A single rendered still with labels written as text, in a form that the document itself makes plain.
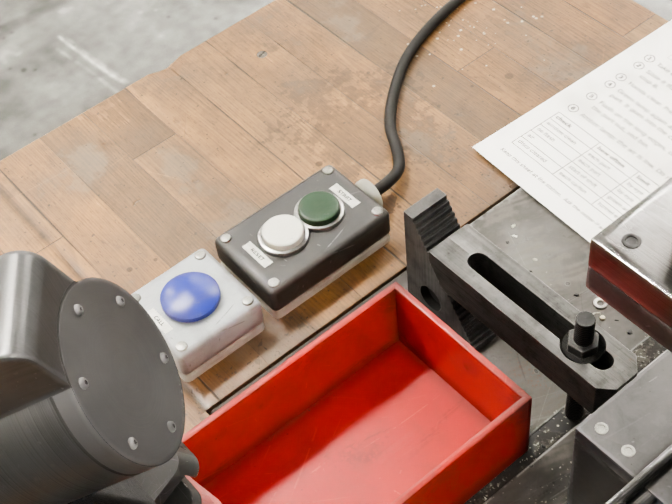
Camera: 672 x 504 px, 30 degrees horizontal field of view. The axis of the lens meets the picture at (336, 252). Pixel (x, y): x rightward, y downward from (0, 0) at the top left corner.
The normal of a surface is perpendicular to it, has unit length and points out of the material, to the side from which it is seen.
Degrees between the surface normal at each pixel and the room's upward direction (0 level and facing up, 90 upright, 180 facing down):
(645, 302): 90
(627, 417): 0
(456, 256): 0
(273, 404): 90
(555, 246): 0
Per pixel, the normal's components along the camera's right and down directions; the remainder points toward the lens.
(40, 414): -0.27, 0.22
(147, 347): 0.86, -0.39
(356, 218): -0.08, -0.64
